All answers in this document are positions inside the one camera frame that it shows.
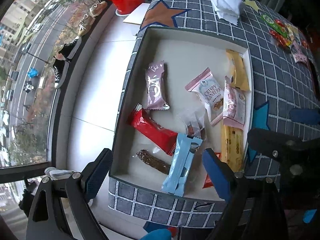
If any brown dried meat packet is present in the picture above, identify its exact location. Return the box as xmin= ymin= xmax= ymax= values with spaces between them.
xmin=132 ymin=147 xmax=173 ymax=175

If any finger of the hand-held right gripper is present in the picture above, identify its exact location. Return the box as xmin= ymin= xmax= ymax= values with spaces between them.
xmin=289 ymin=108 xmax=320 ymax=125
xmin=247 ymin=128 xmax=304 ymax=158

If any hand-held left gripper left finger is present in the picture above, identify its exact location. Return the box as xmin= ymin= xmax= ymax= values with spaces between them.
xmin=25 ymin=148 xmax=113 ymax=240

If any gold snack packet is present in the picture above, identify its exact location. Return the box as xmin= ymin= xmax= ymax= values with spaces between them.
xmin=226 ymin=49 xmax=250 ymax=92

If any white tissue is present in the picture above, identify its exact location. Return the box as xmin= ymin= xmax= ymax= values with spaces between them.
xmin=207 ymin=0 xmax=247 ymax=25

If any white cardboard box tray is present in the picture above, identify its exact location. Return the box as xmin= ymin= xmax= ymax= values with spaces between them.
xmin=109 ymin=26 xmax=252 ymax=202

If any yellow snack packet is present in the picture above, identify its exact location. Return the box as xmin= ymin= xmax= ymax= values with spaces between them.
xmin=285 ymin=24 xmax=300 ymax=47

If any small red printed packet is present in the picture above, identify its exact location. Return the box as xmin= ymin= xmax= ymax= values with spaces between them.
xmin=202 ymin=152 xmax=222 ymax=189

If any white flat board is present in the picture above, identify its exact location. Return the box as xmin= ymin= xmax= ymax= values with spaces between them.
xmin=122 ymin=2 xmax=150 ymax=25

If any black white sneaker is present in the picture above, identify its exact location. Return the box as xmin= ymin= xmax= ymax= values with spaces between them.
xmin=58 ymin=36 xmax=82 ymax=60
xmin=54 ymin=57 xmax=70 ymax=89

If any clear sausage snack packet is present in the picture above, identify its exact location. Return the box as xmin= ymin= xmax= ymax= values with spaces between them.
xmin=176 ymin=105 xmax=207 ymax=143

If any beige shoe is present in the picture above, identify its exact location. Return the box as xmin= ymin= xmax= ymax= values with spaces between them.
xmin=90 ymin=1 xmax=108 ymax=18
xmin=78 ymin=14 xmax=96 ymax=36

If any yellow cake clear packet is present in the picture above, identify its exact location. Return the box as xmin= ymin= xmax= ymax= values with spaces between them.
xmin=220 ymin=124 xmax=244 ymax=173

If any white plastic object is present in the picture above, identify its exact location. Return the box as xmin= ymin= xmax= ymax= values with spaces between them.
xmin=44 ymin=167 xmax=75 ymax=180

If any green snack packet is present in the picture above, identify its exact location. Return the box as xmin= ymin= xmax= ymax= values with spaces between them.
xmin=261 ymin=14 xmax=283 ymax=30

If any light blue snack packet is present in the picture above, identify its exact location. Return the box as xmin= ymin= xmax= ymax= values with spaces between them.
xmin=161 ymin=133 xmax=203 ymax=197

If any pink white cookie packet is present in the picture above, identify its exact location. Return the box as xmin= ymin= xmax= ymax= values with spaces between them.
xmin=185 ymin=67 xmax=224 ymax=126

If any glass window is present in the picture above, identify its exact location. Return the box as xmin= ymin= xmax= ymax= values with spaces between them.
xmin=0 ymin=0 xmax=100 ymax=170

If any mauve swirl snack packet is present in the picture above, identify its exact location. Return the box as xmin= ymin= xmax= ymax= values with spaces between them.
xmin=145 ymin=60 xmax=170 ymax=111

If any pale pink snack packet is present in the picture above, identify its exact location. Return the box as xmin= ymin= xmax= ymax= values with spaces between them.
xmin=222 ymin=76 xmax=246 ymax=130

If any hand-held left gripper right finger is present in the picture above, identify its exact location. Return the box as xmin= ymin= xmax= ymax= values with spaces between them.
xmin=202 ymin=148 xmax=287 ymax=240

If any pink white snack packet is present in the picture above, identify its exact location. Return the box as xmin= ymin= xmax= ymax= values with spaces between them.
xmin=291 ymin=41 xmax=308 ymax=64

